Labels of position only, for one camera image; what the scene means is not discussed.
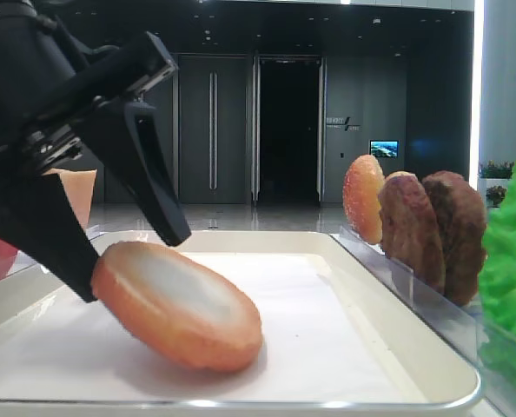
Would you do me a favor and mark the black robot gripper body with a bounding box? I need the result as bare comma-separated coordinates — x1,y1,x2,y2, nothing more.
0,1,177,182

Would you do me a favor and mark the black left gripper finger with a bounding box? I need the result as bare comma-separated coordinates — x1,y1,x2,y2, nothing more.
0,173,99,303

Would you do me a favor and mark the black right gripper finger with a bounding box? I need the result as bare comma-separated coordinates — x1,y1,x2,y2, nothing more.
82,99,191,247

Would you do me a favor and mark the bun bottom half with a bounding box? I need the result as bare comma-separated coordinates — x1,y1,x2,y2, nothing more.
91,242,263,372

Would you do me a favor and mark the front brown meat patty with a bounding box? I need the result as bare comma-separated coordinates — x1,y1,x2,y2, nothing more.
378,176,446,293

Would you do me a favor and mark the brown meat patty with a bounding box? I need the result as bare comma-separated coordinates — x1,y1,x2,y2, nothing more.
378,176,446,293
422,171,486,307

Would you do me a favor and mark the rear brown meat patty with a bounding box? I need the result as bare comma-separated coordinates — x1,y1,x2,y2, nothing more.
422,171,486,307

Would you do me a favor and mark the green lettuce leaf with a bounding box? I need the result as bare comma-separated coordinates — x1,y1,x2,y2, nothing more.
479,163,516,384

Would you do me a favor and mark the left clear acrylic holder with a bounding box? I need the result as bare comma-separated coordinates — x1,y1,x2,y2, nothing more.
0,223,108,290

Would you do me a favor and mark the clear acrylic holder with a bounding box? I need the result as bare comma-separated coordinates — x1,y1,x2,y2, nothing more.
337,226,516,416
0,223,108,290

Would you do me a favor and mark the middle dark double door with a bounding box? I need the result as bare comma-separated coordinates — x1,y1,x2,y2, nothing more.
178,55,248,204

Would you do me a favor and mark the sesame bun top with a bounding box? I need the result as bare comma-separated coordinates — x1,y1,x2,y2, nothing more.
342,155,385,245

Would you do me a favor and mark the white paper tray liner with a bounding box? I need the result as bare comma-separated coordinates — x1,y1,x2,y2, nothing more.
0,253,405,402

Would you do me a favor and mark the white rectangular tray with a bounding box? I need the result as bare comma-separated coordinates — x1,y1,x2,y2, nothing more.
0,231,482,416

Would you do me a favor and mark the lower potted plant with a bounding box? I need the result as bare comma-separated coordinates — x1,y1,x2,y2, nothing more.
486,185,507,208

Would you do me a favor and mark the potted plant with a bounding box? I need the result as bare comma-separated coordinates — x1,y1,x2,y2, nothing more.
478,160,515,180
486,185,507,208

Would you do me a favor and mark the upper potted plant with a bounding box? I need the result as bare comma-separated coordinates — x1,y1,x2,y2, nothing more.
478,160,515,180

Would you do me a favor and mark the right clear acrylic holder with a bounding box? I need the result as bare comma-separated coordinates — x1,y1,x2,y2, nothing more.
337,226,516,416

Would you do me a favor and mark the small wall display screen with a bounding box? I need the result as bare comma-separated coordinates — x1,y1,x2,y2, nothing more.
369,141,399,158

